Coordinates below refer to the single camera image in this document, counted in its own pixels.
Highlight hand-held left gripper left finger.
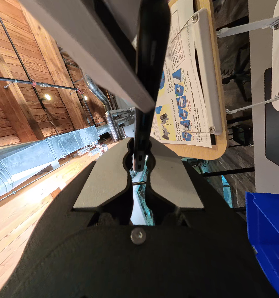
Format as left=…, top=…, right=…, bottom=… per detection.
left=73, top=137, right=134, bottom=225

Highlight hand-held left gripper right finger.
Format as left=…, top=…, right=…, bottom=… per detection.
left=146, top=139, right=204, bottom=225

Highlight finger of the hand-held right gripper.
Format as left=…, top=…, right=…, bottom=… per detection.
left=105, top=0, right=142, bottom=48
left=19, top=0, right=157, bottom=114

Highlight slim black usb hub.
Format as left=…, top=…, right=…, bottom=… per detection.
left=132, top=0, right=172, bottom=173

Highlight blue plastic bin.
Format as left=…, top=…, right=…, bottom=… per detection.
left=245, top=191, right=279, bottom=298

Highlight black ceiling pipe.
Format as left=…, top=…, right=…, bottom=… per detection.
left=0, top=76, right=84, bottom=93

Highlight printed instruction sheet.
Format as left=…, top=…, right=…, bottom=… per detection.
left=150, top=0, right=212, bottom=149

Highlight white board stand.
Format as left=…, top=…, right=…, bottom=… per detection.
left=193, top=0, right=279, bottom=136

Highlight silver duct pipes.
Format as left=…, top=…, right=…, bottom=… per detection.
left=84, top=73, right=136, bottom=142

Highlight rectangular metal duct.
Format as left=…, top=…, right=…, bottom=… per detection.
left=0, top=126, right=100, bottom=202

